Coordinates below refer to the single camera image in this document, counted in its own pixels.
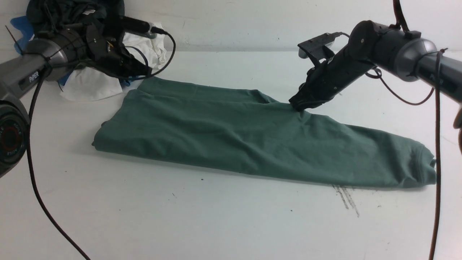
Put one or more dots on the green long-sleeved shirt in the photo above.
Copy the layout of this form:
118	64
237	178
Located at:
246	131

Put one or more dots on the white garment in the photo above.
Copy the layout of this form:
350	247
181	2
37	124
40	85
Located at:
89	84

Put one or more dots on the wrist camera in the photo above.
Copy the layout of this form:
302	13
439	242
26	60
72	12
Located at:
133	26
318	48

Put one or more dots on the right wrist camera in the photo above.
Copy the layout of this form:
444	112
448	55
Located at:
318	48

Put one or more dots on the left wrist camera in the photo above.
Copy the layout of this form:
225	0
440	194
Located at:
133	26

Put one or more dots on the blue garment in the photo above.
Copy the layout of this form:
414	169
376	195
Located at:
22	24

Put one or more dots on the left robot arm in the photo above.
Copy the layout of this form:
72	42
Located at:
49	57

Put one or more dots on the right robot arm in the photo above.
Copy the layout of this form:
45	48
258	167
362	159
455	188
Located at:
373	46

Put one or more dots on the dark green-black garment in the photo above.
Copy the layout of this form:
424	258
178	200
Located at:
49	17

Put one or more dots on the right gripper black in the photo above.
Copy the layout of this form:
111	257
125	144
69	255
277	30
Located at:
324	82

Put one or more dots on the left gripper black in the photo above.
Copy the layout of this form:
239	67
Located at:
110	56

